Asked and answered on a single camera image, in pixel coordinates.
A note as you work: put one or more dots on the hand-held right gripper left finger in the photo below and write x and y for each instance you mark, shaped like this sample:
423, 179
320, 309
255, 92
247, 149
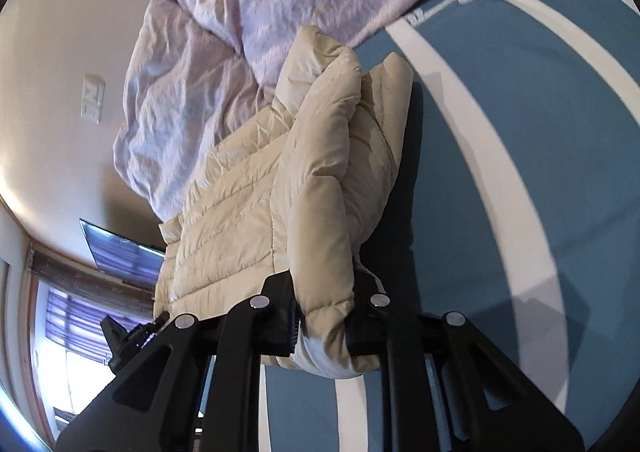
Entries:
277, 317

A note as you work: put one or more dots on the cream puffer jacket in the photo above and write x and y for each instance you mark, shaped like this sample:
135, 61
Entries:
240, 212

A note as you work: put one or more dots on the purple curtain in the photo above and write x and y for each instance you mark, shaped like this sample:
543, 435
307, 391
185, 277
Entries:
75, 324

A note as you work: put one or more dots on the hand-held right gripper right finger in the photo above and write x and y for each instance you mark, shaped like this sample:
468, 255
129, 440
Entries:
367, 327

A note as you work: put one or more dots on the window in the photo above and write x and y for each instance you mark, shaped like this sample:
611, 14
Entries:
65, 382

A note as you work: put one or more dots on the brown curtain valance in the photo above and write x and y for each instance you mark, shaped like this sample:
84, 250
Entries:
75, 267

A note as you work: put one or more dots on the black television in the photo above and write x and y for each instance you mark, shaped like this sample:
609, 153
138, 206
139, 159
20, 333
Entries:
125, 252

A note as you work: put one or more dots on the bed with blue striped sheet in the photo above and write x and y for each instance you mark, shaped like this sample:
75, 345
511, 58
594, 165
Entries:
500, 182

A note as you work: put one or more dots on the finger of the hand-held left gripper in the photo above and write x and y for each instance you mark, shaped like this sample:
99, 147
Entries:
122, 344

